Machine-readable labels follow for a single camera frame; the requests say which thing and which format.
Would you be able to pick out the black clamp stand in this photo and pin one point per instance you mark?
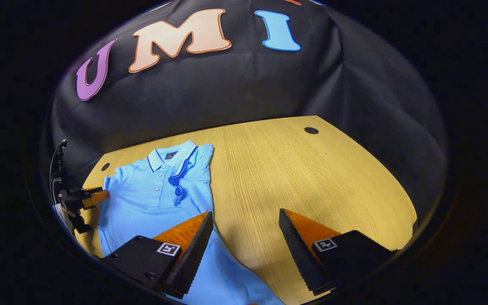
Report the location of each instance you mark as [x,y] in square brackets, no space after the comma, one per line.
[51,173]

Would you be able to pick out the light blue polo T-shirt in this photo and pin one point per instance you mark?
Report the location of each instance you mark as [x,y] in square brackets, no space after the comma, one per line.
[142,203]

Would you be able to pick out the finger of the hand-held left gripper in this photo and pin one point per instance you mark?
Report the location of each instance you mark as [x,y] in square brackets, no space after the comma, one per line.
[98,198]

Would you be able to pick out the black backdrop cloth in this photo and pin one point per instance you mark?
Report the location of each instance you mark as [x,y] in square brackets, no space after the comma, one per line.
[227,89]

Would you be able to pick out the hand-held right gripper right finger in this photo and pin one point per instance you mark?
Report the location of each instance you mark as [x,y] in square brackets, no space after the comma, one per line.
[299,254]

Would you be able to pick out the black table grommet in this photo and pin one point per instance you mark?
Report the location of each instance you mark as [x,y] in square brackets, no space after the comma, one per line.
[105,166]
[311,130]

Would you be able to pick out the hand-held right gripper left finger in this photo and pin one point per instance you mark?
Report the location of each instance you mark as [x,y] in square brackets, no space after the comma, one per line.
[195,254]

